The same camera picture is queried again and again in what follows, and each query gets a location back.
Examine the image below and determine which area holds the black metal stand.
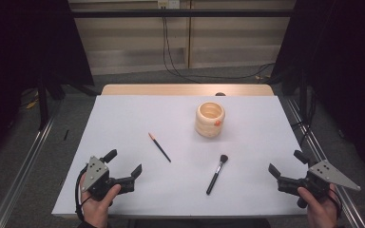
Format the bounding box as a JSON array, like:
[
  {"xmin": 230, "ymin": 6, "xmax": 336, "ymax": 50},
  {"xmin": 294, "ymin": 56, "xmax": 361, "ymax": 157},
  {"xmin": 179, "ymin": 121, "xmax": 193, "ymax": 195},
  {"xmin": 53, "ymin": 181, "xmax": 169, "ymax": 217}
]
[
  {"xmin": 298, "ymin": 67, "xmax": 309, "ymax": 123},
  {"xmin": 37, "ymin": 74, "xmax": 49, "ymax": 131}
]

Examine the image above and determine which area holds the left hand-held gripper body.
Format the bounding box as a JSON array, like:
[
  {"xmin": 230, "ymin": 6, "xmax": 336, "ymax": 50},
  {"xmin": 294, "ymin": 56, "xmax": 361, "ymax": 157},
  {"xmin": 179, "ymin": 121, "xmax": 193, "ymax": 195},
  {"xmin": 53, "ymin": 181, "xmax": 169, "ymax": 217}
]
[{"xmin": 81, "ymin": 155, "xmax": 137, "ymax": 202}]

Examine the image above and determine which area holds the person's right hand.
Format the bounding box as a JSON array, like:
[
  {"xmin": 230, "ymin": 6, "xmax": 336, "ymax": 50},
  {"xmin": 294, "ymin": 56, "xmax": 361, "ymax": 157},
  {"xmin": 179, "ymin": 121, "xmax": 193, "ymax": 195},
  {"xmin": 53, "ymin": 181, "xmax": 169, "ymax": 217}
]
[{"xmin": 297, "ymin": 183, "xmax": 341, "ymax": 228}]

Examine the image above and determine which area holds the aluminium floor rail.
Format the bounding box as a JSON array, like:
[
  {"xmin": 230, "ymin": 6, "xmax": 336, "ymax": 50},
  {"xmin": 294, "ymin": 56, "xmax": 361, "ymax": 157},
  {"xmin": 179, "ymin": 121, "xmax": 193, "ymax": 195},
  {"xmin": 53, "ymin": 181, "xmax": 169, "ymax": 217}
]
[
  {"xmin": 0, "ymin": 115, "xmax": 58, "ymax": 228},
  {"xmin": 285, "ymin": 97, "xmax": 365, "ymax": 228}
]

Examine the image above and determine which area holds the person's left hand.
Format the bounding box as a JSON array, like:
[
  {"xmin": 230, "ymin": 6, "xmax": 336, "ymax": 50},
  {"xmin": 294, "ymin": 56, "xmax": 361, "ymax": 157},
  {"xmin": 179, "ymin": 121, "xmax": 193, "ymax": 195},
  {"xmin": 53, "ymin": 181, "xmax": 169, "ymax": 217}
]
[{"xmin": 79, "ymin": 175, "xmax": 122, "ymax": 228}]

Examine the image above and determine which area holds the black wall cable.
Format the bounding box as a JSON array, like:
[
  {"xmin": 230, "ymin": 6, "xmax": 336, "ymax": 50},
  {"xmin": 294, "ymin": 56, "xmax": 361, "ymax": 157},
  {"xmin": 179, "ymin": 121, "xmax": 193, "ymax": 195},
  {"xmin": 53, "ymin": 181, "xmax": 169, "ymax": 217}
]
[
  {"xmin": 164, "ymin": 17, "xmax": 275, "ymax": 80},
  {"xmin": 162, "ymin": 17, "xmax": 277, "ymax": 84}
]

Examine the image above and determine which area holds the black horizontal frame bar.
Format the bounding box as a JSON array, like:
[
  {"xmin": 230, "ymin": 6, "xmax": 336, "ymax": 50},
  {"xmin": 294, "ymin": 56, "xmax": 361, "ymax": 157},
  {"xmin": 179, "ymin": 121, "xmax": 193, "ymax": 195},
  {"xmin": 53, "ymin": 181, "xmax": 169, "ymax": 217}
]
[{"xmin": 70, "ymin": 9, "xmax": 296, "ymax": 19}]

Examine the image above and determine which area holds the thin orange-tipped black brush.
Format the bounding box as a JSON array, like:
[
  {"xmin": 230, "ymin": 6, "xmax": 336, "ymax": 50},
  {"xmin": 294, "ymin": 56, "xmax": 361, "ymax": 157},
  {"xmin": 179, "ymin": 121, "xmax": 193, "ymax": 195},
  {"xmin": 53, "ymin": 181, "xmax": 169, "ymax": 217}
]
[{"xmin": 147, "ymin": 132, "xmax": 172, "ymax": 163}]

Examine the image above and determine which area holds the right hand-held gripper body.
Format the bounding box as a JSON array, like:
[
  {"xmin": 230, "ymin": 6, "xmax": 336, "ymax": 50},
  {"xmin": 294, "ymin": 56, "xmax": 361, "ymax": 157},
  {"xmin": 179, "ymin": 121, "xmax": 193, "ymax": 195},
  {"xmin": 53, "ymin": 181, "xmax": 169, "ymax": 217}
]
[{"xmin": 277, "ymin": 159, "xmax": 362, "ymax": 209}]

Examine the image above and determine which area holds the black makeup brush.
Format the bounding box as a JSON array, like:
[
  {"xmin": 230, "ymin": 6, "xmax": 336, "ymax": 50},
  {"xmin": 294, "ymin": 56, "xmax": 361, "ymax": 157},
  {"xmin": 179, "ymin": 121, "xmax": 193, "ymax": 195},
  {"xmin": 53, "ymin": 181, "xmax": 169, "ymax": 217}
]
[{"xmin": 205, "ymin": 154, "xmax": 229, "ymax": 196}]

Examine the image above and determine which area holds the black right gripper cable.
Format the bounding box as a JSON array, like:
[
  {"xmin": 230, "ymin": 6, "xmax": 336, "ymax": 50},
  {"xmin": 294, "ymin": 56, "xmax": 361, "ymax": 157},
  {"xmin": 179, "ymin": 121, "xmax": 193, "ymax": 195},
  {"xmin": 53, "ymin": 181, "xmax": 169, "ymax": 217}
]
[{"xmin": 327, "ymin": 186, "xmax": 344, "ymax": 220}]

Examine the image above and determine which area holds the cream ringed brush holder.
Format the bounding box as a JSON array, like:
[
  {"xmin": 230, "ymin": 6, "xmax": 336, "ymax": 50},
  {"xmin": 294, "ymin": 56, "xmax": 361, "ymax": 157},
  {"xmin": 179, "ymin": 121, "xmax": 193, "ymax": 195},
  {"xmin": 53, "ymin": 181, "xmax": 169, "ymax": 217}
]
[{"xmin": 195, "ymin": 101, "xmax": 226, "ymax": 139}]

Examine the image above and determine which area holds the person's dark clothing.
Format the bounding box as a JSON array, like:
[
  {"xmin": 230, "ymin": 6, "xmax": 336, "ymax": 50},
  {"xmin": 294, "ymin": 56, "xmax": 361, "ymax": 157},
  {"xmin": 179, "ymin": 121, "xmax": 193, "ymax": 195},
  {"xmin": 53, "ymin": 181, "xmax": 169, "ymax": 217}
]
[{"xmin": 126, "ymin": 218, "xmax": 272, "ymax": 228}]

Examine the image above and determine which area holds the black curtain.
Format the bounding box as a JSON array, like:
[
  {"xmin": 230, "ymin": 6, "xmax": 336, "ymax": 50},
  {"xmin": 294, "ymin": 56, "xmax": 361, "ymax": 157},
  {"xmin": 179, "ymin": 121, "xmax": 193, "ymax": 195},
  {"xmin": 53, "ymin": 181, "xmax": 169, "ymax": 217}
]
[
  {"xmin": 270, "ymin": 0, "xmax": 365, "ymax": 183},
  {"xmin": 0, "ymin": 0, "xmax": 95, "ymax": 165}
]

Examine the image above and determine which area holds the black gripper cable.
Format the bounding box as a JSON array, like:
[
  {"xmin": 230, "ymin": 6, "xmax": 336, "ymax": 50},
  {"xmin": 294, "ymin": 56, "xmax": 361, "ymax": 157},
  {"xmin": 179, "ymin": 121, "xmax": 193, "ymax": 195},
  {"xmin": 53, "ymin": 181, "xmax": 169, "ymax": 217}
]
[
  {"xmin": 74, "ymin": 164, "xmax": 93, "ymax": 222},
  {"xmin": 327, "ymin": 186, "xmax": 344, "ymax": 220}
]

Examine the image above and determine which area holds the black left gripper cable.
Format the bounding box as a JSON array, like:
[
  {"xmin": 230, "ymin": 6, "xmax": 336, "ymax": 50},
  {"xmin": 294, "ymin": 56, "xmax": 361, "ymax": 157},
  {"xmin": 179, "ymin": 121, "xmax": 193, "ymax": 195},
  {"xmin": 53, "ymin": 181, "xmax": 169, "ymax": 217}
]
[{"xmin": 74, "ymin": 164, "xmax": 93, "ymax": 222}]

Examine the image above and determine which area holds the white wall socket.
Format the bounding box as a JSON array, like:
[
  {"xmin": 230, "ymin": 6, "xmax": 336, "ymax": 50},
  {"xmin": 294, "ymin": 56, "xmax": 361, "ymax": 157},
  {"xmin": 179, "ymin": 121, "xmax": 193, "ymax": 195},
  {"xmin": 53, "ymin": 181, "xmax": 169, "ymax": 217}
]
[{"xmin": 157, "ymin": 0, "xmax": 181, "ymax": 10}]

